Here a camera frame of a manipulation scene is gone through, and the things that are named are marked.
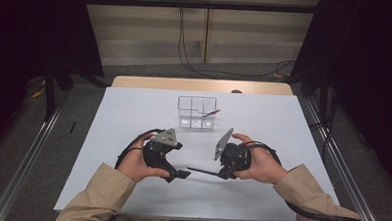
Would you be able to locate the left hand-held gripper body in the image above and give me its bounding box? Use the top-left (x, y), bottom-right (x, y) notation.
top-left (141, 126), bottom-right (181, 185)

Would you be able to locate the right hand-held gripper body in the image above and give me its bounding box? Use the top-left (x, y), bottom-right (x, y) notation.
top-left (213, 126), bottom-right (254, 181)

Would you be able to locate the black pencil with orange end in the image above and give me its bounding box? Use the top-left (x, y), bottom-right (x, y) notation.
top-left (202, 108), bottom-right (222, 120)
top-left (186, 166), bottom-right (222, 177)

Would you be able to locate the clear plastic organizer box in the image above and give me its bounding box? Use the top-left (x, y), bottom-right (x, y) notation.
top-left (176, 95), bottom-right (219, 131)

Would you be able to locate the person's left hand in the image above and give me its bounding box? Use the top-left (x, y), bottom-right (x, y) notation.
top-left (115, 131), bottom-right (173, 185)

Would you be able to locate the person's right hand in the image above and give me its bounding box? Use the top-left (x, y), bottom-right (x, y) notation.
top-left (230, 132), bottom-right (290, 187)

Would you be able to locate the white table sheet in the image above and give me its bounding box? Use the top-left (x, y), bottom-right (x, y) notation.
top-left (52, 83), bottom-right (345, 221)

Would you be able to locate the wooden table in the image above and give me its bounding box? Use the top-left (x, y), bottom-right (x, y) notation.
top-left (110, 75), bottom-right (294, 97)

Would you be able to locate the black metal stand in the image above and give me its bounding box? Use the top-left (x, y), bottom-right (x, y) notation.
top-left (41, 57), bottom-right (111, 125)

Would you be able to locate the yellow floor object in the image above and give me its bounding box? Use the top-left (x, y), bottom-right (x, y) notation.
top-left (30, 86), bottom-right (47, 100)

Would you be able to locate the black horizontal bar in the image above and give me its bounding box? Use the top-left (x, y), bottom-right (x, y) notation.
top-left (82, 0), bottom-right (320, 15)

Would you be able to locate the black curtain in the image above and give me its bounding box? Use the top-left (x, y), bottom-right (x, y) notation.
top-left (0, 0), bottom-right (109, 162)
top-left (285, 0), bottom-right (392, 192)

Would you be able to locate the left hand-held gripper cable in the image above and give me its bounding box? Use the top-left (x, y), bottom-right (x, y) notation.
top-left (114, 126), bottom-right (166, 172)

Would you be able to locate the black wall cable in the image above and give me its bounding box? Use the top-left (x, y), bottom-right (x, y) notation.
top-left (178, 6), bottom-right (298, 80)
top-left (175, 0), bottom-right (223, 80)

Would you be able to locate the black floor cable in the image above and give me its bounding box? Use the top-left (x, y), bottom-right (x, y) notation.
top-left (307, 91), bottom-right (340, 149)

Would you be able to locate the aluminium floor rail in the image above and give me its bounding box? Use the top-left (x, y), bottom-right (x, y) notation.
top-left (298, 96), bottom-right (391, 221)
top-left (0, 85), bottom-right (72, 221)

